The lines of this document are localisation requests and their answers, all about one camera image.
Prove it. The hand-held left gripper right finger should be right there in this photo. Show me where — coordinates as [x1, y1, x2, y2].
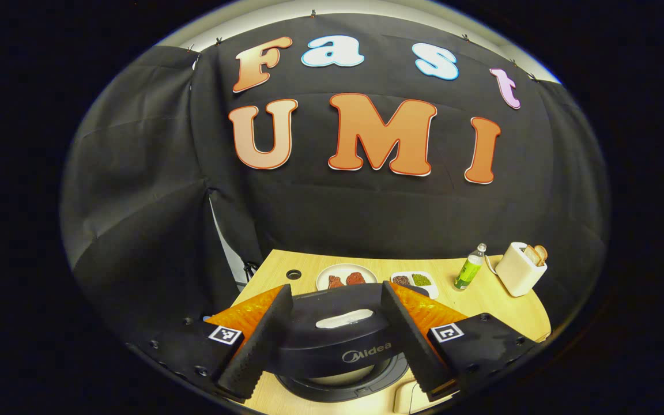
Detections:
[381, 281, 540, 403]

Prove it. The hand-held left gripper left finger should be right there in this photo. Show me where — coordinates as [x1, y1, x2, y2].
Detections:
[127, 284, 295, 403]

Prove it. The dark grey rice cooker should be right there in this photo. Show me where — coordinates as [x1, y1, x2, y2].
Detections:
[263, 282, 443, 403]

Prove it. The white divided bean dish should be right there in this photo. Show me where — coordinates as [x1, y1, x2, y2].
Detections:
[391, 271, 440, 300]

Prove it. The green label plastic bottle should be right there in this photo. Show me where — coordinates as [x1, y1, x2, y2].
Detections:
[453, 243, 488, 292]

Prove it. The white round plate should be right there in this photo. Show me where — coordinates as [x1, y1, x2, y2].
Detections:
[316, 263, 379, 293]

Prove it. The white toaster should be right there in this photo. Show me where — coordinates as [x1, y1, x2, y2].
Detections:
[495, 242, 548, 298]

